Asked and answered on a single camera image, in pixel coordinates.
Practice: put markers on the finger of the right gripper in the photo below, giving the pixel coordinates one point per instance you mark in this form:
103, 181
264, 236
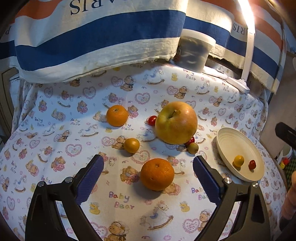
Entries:
286, 134

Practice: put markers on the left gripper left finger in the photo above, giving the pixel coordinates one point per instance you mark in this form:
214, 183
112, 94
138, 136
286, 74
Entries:
43, 219

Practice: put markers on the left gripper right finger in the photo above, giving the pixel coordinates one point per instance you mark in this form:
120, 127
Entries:
252, 221

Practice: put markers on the cream ridged plate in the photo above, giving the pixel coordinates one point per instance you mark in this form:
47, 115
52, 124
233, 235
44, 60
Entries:
231, 143

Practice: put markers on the greenish yellow small fruit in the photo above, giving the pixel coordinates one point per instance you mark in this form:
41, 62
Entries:
193, 148

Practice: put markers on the red cherry tomato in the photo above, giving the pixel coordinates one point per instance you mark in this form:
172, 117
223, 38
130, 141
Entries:
191, 140
152, 120

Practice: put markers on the large orange front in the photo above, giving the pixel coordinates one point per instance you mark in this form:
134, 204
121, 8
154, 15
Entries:
157, 174

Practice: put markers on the large yellow apple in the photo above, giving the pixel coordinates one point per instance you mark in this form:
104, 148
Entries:
176, 124

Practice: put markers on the yellow cherry tomato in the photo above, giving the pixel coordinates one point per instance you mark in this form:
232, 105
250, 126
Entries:
131, 145

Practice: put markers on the small orange back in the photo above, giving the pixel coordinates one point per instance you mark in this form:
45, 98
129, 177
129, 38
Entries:
117, 116

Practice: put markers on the red cherry tomato back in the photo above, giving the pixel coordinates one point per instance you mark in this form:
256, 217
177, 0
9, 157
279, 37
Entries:
152, 120

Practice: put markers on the person's hand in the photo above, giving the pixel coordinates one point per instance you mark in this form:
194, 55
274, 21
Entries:
288, 208

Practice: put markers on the red yellow toy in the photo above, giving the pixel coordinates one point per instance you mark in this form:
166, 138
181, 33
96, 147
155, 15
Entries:
284, 162

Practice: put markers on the red tomato in plate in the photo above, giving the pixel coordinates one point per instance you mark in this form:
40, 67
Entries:
252, 165

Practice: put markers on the yellow tomato in plate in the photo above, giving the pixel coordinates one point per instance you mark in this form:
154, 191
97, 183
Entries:
238, 161

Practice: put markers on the translucent plastic cup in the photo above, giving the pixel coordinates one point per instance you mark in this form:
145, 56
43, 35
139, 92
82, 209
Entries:
193, 50

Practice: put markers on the baby bear print cloth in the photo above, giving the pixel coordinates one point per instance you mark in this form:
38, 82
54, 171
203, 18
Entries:
59, 127

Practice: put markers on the striped Paris fabric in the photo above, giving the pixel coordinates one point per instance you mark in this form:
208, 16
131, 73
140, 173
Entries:
53, 41

